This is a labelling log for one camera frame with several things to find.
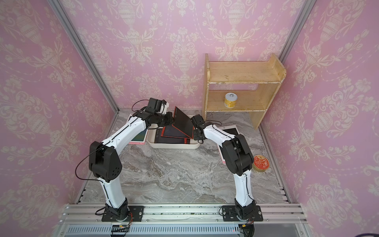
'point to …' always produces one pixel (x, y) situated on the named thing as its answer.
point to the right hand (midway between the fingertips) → (200, 135)
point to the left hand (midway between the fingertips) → (176, 120)
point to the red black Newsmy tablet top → (183, 123)
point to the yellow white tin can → (230, 100)
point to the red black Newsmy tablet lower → (159, 139)
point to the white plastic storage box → (150, 140)
